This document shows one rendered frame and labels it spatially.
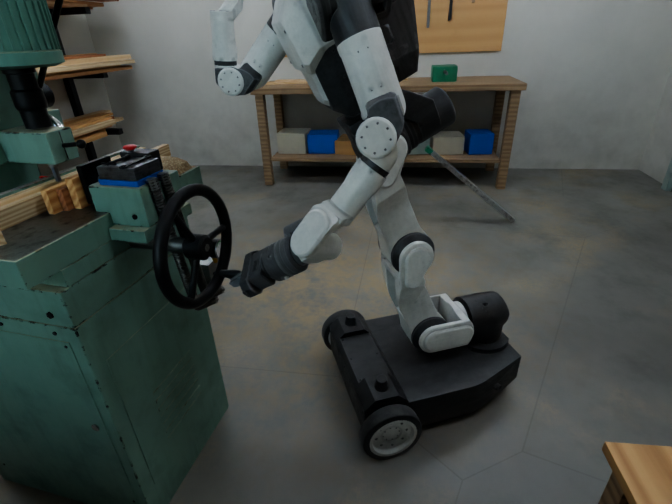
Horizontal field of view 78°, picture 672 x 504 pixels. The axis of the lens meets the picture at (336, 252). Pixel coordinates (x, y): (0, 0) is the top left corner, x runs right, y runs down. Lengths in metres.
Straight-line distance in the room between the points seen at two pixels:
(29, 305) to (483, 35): 3.86
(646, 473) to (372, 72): 0.87
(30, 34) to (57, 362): 0.68
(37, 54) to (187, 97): 3.73
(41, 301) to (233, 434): 0.85
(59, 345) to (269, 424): 0.81
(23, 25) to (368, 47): 0.66
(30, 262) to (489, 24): 3.87
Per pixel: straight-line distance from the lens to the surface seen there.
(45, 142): 1.11
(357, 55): 0.84
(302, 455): 1.53
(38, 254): 0.94
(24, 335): 1.16
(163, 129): 4.96
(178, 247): 1.01
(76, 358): 1.09
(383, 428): 1.41
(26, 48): 1.07
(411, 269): 1.28
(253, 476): 1.52
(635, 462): 1.00
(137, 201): 0.99
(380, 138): 0.81
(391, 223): 1.24
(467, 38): 4.20
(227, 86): 1.33
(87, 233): 1.01
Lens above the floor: 1.24
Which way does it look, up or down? 28 degrees down
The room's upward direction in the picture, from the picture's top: 2 degrees counter-clockwise
